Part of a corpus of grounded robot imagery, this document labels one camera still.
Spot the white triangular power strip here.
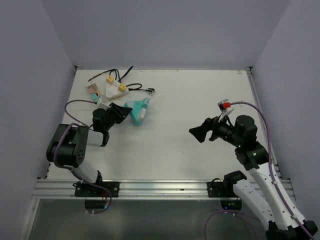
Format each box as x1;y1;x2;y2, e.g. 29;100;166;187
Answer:
105;79;129;100

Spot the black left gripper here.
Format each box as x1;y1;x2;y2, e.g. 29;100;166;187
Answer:
104;102;132;131

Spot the teal cube charger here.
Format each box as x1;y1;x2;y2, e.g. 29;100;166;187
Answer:
91;93;99;101

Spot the yellow cube charger front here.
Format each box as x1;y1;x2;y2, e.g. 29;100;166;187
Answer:
118;84;127;92

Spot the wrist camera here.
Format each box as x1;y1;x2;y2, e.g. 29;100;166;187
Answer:
217;99;234;121
96;95;110;110

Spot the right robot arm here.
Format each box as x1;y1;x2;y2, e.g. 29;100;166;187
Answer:
189;115;318;240

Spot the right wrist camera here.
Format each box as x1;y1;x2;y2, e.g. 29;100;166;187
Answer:
217;99;234;121

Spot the yellow cube charger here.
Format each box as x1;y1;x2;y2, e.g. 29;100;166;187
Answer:
118;84;127;92
106;75;115;85

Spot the teal power strip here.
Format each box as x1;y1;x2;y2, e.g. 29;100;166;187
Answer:
129;97;150;126

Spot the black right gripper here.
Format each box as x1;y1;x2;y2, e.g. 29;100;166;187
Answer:
189;111;242;147

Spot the aluminium front rail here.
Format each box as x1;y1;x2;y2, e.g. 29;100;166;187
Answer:
32;177;296;200

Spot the beige power strip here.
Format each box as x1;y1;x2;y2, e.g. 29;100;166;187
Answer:
86;82;108;108

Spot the pink cube charger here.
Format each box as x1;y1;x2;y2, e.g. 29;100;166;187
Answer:
88;87;95;94

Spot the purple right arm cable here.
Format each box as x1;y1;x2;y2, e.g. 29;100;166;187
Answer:
202;101;318;240

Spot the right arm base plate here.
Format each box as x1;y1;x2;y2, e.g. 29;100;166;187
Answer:
206;178;237;198

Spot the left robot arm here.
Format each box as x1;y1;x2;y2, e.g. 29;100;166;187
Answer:
46;103;133;197

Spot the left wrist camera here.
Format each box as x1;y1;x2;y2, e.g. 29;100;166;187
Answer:
96;95;110;110

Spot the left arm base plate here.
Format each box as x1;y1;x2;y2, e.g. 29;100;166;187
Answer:
72;181;120;198

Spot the white cube charger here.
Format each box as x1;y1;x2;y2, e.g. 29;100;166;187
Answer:
138;108;147;121

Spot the light blue usb charger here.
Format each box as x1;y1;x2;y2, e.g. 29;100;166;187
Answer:
124;101;135;108

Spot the yellow cube charger rear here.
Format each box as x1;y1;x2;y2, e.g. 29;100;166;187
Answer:
106;75;115;85

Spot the black power cable with plug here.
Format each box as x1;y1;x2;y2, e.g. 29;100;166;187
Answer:
109;65;156;97

